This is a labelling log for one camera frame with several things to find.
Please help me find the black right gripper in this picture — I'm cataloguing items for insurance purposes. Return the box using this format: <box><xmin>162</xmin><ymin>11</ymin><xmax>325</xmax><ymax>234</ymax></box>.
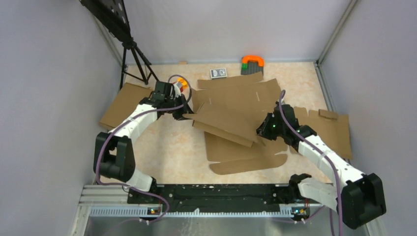
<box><xmin>253</xmin><ymin>113</ymin><xmax>285</xmax><ymax>141</ymax></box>

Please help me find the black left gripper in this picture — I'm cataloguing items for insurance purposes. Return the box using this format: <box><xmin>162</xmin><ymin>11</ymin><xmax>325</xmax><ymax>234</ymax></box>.
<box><xmin>165</xmin><ymin>93</ymin><xmax>198</xmax><ymax>121</ymax></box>

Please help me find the large cardboard box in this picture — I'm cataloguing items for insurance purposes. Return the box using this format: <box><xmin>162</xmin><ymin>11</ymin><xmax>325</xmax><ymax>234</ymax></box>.
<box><xmin>183</xmin><ymin>72</ymin><xmax>289</xmax><ymax>176</ymax></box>

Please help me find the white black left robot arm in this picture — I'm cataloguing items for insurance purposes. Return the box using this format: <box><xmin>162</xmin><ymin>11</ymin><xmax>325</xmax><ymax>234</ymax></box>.
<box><xmin>93</xmin><ymin>81</ymin><xmax>193</xmax><ymax>203</ymax></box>

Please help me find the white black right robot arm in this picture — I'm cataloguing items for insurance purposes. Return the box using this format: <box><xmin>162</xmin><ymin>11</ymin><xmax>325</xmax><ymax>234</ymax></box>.
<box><xmin>256</xmin><ymin>102</ymin><xmax>387</xmax><ymax>229</ymax></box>

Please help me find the folded brown cardboard box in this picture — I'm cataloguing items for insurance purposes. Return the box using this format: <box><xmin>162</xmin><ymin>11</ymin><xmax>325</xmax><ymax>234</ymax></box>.
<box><xmin>99</xmin><ymin>83</ymin><xmax>153</xmax><ymax>130</ymax></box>

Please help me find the flat cardboard blank at right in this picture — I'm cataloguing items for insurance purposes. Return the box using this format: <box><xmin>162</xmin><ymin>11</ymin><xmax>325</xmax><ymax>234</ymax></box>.
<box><xmin>294</xmin><ymin>107</ymin><xmax>353</xmax><ymax>159</ymax></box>

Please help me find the orange green grey toy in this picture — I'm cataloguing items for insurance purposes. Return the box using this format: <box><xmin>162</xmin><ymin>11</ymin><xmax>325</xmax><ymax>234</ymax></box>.
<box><xmin>240</xmin><ymin>55</ymin><xmax>265</xmax><ymax>75</ymax></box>

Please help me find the black tripod stand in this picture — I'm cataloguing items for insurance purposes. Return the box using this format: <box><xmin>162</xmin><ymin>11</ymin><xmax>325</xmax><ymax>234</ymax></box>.
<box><xmin>80</xmin><ymin>0</ymin><xmax>159</xmax><ymax>88</ymax></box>

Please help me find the aluminium frame rail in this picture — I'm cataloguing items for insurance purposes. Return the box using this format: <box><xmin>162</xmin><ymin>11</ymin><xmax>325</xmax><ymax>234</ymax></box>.
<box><xmin>70</xmin><ymin>184</ymin><xmax>385</xmax><ymax>236</ymax></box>

